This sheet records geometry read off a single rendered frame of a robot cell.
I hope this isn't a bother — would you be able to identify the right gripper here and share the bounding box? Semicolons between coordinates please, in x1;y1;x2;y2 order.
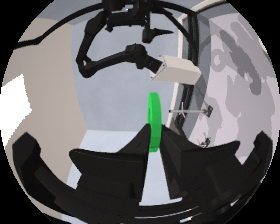
124;0;174;44

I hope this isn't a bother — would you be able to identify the green split ring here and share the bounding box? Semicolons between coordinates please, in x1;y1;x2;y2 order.
147;92;162;152

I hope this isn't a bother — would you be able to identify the grey post with crossbar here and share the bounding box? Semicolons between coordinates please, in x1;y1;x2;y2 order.
169;102;213;118

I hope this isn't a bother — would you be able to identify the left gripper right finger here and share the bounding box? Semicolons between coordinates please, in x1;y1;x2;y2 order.
159;124;240;200

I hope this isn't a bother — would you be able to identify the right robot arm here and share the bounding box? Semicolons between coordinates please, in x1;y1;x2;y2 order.
76;0;163;78

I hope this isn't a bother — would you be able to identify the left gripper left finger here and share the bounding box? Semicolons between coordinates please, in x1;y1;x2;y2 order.
69;123;151;202

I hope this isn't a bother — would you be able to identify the grey post with side pins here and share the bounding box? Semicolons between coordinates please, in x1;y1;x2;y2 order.
197;139;210;148

